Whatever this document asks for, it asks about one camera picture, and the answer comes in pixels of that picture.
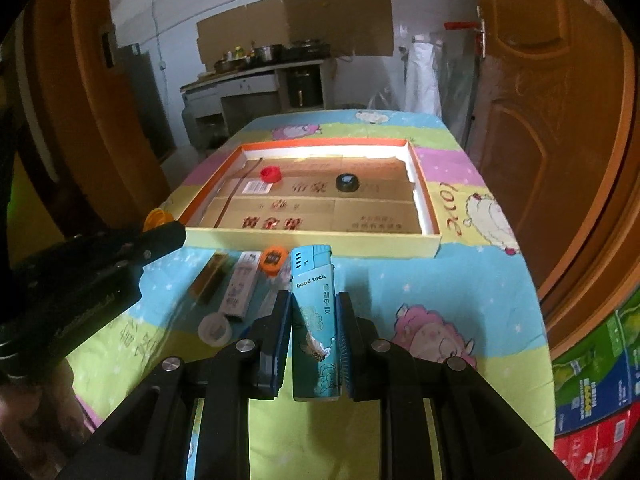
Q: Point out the sheep printed tablecloth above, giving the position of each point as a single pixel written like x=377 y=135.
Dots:
x=450 y=280

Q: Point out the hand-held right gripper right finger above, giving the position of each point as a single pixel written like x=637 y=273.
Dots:
x=344 y=350

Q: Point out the carved wooden door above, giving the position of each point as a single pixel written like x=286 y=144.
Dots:
x=550 y=110

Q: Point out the red bottle cap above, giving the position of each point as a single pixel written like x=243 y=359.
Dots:
x=270 y=174

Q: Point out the black bottle cap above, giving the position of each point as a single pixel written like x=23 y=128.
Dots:
x=347 y=181

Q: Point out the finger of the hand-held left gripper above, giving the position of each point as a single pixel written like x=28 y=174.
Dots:
x=167 y=236

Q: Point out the steel cooking pot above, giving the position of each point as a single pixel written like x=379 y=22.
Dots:
x=265 y=51

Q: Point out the green printed carton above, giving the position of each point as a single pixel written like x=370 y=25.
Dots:
x=595 y=360

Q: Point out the white kitchen counter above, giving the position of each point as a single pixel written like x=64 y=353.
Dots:
x=240 y=95

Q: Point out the orange bottle cap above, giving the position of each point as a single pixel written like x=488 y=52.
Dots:
x=155 y=219

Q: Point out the orange rimmed cardboard box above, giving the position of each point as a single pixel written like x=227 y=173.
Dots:
x=350 y=245

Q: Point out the white lighter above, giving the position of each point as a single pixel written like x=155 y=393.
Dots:
x=240 y=285

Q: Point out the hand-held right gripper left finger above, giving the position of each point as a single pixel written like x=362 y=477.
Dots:
x=285 y=340

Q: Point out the red printed carton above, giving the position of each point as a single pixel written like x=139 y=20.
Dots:
x=590 y=452

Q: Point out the black gas stove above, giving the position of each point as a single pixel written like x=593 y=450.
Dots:
x=305 y=50

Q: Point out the white hanging sack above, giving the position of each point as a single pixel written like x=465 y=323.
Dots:
x=422 y=75

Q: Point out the grey cabinet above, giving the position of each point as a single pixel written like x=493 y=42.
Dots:
x=142 y=100

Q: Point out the black air fryer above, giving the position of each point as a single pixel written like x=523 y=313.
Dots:
x=300 y=85

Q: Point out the blue lighter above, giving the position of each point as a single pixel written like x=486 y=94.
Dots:
x=315 y=300

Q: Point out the white cap with code print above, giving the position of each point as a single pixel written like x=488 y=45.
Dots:
x=214 y=330

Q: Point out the gold cardboard liner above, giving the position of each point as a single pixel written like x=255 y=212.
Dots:
x=300 y=210

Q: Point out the person's left forearm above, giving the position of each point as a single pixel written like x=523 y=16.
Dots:
x=45 y=410

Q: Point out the red paper strip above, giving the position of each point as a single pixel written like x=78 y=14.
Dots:
x=460 y=25

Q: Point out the cardboard wall panel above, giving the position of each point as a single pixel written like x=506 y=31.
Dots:
x=300 y=15

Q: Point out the orange round gadget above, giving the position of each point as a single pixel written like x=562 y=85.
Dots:
x=272 y=261

